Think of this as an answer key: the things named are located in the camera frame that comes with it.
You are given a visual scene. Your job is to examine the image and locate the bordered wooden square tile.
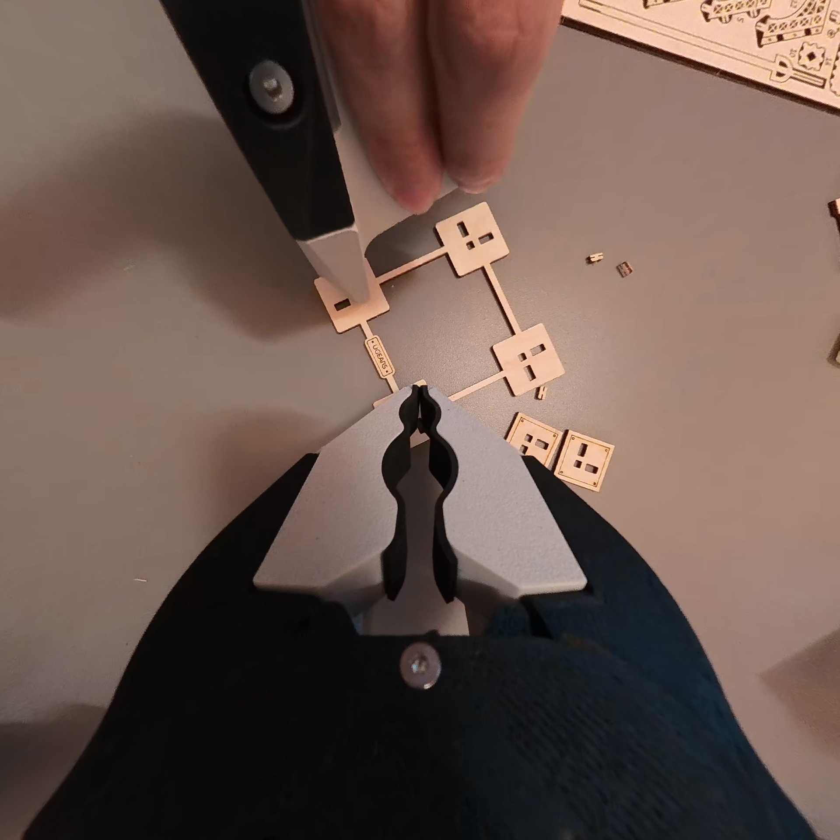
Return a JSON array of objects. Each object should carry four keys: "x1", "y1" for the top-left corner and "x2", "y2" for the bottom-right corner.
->
[
  {"x1": 505, "y1": 412, "x2": 564, "y2": 463},
  {"x1": 556, "y1": 430, "x2": 616, "y2": 494}
]

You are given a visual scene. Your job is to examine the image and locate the person's left hand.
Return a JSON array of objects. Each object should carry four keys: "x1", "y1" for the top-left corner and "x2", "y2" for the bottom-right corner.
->
[{"x1": 308, "y1": 0, "x2": 560, "y2": 212}]

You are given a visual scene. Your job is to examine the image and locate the wooden linked squares piece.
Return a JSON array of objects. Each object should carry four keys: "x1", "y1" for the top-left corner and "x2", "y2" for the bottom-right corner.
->
[{"x1": 314, "y1": 201, "x2": 567, "y2": 450}]

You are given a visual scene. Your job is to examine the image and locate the engraved wooden rectangular plate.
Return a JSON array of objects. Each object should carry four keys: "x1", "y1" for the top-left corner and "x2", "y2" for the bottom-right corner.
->
[{"x1": 561, "y1": 0, "x2": 840, "y2": 111}]

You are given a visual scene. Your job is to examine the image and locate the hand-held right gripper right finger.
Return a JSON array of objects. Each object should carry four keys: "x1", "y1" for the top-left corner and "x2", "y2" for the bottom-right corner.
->
[{"x1": 422, "y1": 387, "x2": 588, "y2": 632}]

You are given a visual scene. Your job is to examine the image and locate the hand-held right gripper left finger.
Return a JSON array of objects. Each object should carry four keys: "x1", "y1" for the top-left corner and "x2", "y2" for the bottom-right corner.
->
[{"x1": 252, "y1": 386, "x2": 422, "y2": 635}]

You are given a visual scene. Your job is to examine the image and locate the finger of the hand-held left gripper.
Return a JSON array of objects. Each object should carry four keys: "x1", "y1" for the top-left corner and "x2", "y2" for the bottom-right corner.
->
[
  {"x1": 297, "y1": 226, "x2": 374, "y2": 307},
  {"x1": 303, "y1": 0, "x2": 462, "y2": 265}
]

